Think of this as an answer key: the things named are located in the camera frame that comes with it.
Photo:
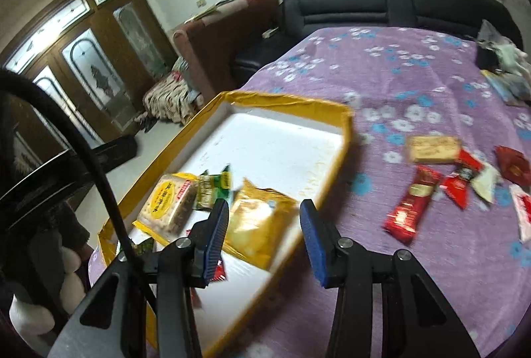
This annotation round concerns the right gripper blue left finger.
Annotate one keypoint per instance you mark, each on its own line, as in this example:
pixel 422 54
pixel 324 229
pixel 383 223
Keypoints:
pixel 207 240

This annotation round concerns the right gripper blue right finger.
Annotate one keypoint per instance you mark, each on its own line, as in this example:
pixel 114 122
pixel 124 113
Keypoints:
pixel 320 238

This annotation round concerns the green snack packet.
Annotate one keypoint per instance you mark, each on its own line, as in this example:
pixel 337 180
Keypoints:
pixel 211 187

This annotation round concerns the pale yellow biscuit packet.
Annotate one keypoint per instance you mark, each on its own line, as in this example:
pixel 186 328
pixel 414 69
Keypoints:
pixel 168 207

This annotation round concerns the golden yellow snack packet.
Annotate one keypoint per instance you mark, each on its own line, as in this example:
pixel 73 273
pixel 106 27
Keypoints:
pixel 258 220

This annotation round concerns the long red chocolate bar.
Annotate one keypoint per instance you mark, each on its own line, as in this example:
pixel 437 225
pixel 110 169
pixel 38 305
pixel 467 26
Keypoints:
pixel 402 221

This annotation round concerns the clear-wrapped cake bar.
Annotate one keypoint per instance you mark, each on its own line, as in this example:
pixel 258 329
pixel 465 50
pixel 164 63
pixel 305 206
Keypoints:
pixel 433 149

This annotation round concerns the small red candy packet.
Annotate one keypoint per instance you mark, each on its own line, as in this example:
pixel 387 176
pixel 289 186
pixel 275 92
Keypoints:
pixel 455 184

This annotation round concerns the cream white small packet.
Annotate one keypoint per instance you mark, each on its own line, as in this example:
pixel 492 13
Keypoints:
pixel 484 183

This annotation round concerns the red white snack packet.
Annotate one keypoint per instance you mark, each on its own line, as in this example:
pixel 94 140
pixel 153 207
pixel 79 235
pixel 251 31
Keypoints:
pixel 522 204

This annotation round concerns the dark red packet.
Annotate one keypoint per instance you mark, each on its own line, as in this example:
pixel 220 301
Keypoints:
pixel 513 166

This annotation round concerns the red black candy packet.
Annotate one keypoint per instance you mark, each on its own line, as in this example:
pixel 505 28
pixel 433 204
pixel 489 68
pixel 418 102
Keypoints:
pixel 219 276

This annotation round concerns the white gloved left hand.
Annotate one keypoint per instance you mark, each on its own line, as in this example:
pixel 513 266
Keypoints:
pixel 45 298

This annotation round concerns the yellow cardboard tray box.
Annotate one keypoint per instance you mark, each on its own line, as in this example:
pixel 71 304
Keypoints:
pixel 291 144

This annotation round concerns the wooden glass door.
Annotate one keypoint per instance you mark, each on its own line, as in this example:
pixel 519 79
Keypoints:
pixel 95 58

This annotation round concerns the patterned blanket heap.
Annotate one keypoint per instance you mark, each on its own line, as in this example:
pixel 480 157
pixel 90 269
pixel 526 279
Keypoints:
pixel 174 98

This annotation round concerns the brown armchair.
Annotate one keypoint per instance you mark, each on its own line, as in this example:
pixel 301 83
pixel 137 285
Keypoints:
pixel 209 43

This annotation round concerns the small booklet on table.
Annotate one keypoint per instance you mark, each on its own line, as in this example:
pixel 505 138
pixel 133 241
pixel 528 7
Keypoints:
pixel 513 90

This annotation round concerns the small black box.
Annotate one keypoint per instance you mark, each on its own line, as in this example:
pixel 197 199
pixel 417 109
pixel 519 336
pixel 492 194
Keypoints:
pixel 486 58

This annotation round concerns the black leather sofa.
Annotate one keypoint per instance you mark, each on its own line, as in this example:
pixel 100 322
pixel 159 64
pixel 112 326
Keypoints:
pixel 294 20

